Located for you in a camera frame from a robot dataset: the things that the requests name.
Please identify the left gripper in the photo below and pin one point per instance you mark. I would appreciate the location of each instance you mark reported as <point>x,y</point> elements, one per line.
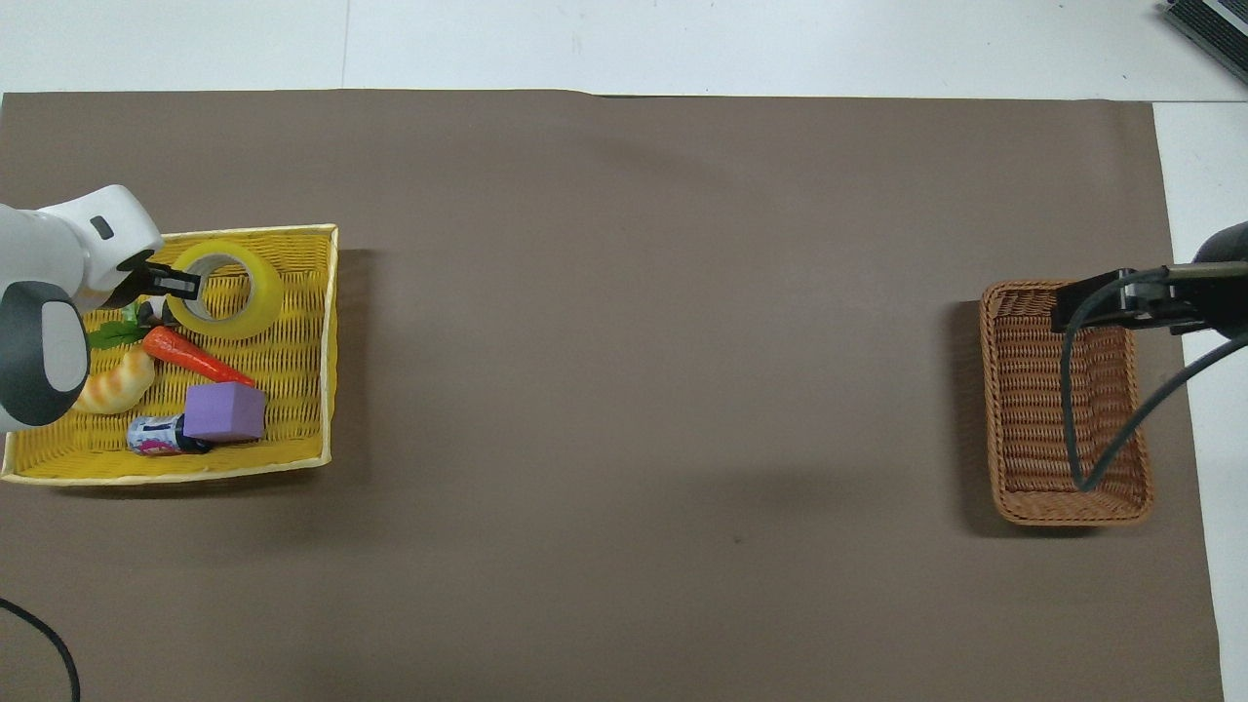
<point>135,275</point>

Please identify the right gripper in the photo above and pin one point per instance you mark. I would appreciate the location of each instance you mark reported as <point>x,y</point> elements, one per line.
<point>1219,288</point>

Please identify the yellow tape roll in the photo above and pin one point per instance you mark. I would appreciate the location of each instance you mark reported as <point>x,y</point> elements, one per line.
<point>255,292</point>

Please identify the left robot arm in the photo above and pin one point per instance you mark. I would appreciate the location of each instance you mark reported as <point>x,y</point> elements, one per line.
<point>58,253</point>

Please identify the yellow woven basket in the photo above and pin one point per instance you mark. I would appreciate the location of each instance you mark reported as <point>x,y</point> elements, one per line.
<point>283,409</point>

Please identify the brown wicker basket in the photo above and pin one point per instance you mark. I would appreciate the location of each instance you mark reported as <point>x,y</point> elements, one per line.
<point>1033,419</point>

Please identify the orange toy carrot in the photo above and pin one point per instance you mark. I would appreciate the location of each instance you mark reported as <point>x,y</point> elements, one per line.
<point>190,356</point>

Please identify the toy bread croissant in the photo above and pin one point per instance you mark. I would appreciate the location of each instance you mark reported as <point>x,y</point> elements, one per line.
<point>117,388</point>

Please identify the purple foam block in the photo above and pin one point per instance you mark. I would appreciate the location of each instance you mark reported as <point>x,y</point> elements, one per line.
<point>226,412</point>

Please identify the small printed can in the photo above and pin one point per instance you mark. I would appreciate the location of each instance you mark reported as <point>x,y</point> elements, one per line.
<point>151,435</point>

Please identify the dark grey device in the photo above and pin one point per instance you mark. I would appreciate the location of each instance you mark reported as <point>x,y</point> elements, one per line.
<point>1209,24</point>

